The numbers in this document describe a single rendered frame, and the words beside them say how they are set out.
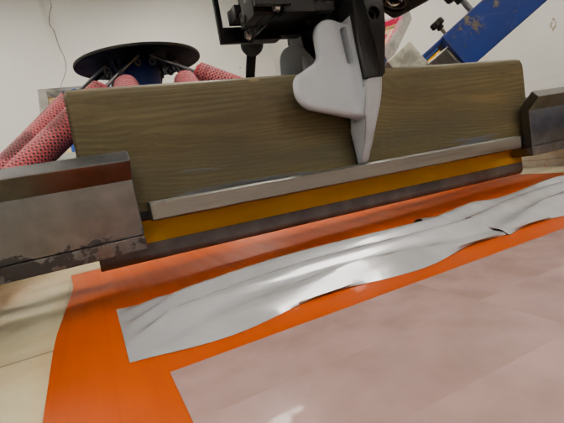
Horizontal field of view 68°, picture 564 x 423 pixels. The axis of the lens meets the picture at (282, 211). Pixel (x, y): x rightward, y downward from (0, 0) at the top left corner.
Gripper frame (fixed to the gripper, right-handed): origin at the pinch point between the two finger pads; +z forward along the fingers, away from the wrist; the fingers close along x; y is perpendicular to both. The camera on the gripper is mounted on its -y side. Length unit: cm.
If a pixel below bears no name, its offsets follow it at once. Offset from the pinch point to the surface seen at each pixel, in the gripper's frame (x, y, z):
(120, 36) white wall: -411, -42, -145
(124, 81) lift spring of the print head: -63, 7, -21
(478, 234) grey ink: 11.0, 0.8, 5.5
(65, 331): 5.7, 19.8, 5.8
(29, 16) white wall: -411, 30, -164
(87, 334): 7.0, 18.9, 5.8
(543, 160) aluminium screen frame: -2.8, -25.8, 4.8
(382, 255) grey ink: 10.9, 6.7, 5.1
